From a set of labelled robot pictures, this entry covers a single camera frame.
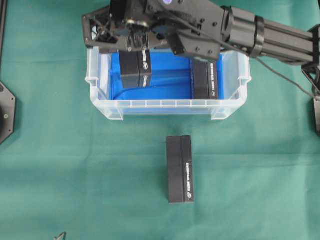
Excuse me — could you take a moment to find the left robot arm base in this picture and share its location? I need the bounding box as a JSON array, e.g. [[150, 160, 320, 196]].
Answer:
[[0, 82, 16, 144]]

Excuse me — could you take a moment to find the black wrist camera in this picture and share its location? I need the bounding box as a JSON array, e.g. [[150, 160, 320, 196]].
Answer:
[[165, 32, 221, 62]]

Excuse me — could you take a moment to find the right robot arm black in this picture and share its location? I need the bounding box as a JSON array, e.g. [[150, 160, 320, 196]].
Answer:
[[82, 0, 320, 68]]

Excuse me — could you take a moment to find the green table cloth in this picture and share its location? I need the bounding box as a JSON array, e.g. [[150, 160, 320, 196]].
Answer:
[[0, 0, 320, 240]]

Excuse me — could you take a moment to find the clear plastic storage case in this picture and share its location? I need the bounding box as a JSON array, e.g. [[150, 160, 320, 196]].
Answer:
[[85, 47, 252, 121]]

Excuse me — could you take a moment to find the blue cloth liner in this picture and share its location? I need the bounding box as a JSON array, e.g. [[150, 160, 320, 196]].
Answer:
[[107, 52, 224, 101]]

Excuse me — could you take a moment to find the small dark pointed object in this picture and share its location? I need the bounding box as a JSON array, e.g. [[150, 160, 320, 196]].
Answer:
[[53, 227, 68, 240]]

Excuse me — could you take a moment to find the black box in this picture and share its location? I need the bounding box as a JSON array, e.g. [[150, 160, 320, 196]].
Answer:
[[166, 135, 195, 204], [119, 50, 152, 77], [191, 60, 219, 100]]

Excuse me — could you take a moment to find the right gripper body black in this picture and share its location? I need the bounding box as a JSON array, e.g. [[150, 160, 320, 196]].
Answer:
[[82, 0, 170, 54]]

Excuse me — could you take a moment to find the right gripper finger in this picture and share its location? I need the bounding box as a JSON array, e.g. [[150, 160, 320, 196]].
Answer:
[[143, 34, 157, 51]]

